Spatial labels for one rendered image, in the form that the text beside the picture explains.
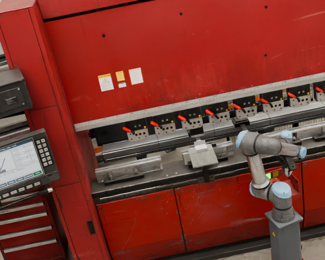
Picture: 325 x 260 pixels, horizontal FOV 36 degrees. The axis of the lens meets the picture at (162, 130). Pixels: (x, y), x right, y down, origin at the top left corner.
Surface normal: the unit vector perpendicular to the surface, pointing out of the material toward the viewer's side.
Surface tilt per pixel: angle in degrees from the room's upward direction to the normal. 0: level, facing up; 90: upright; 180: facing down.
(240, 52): 90
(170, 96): 90
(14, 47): 90
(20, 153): 90
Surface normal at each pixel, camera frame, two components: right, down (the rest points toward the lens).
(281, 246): -0.40, 0.49
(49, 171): 0.39, 0.37
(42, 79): 0.11, 0.45
